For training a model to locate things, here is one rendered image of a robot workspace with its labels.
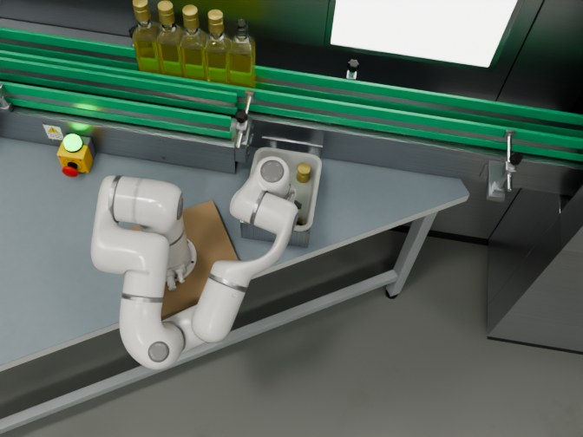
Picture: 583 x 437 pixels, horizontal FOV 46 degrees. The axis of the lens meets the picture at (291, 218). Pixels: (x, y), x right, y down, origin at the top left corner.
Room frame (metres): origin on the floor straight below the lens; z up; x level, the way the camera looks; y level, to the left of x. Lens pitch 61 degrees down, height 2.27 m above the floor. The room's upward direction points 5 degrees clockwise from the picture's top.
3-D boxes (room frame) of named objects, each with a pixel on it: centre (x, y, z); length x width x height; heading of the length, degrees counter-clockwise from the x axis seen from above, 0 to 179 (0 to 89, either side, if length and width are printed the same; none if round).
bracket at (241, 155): (1.02, 0.14, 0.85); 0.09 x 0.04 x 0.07; 176
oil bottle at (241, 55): (1.13, 0.15, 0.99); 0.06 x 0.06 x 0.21; 86
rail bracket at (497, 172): (0.95, -0.50, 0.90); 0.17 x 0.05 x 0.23; 176
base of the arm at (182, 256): (0.69, 0.28, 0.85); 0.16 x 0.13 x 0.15; 22
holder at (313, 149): (0.92, 0.03, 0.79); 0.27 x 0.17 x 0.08; 176
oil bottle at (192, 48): (1.14, 0.27, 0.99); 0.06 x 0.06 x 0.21; 85
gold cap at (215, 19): (1.13, 0.21, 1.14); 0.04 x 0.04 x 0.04
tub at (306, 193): (0.90, 0.03, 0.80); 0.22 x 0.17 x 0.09; 176
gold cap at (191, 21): (1.14, 0.27, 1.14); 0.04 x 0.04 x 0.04
